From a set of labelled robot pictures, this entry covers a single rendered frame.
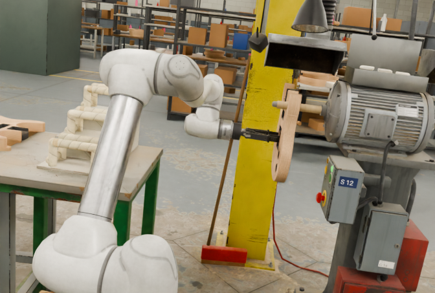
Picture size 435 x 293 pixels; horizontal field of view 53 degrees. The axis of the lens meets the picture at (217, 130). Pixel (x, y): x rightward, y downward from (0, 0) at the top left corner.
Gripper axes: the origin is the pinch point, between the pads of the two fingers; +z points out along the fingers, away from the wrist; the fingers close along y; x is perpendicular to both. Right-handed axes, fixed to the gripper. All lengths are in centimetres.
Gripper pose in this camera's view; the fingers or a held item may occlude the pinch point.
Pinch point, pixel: (278, 137)
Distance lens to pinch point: 191.4
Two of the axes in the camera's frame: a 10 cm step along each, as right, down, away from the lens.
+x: 1.3, -9.7, -1.9
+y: -0.7, 1.8, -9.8
